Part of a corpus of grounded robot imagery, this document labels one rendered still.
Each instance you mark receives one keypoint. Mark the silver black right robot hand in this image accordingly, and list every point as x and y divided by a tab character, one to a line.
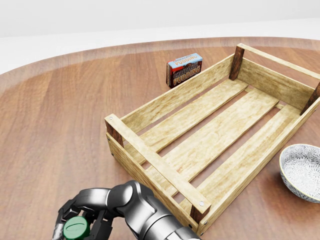
125	200

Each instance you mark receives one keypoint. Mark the green capped salad dressing bottle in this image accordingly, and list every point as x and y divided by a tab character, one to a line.
75	227

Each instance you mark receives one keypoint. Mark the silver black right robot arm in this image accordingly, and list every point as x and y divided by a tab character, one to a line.
165	225

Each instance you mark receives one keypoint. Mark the wooden slat tray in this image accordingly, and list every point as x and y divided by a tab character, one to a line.
212	140

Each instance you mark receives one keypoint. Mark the chocolate pudding box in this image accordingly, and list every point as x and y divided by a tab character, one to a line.
184	70

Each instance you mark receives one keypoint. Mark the grey patterned bowl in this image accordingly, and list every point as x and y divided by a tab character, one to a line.
303	170

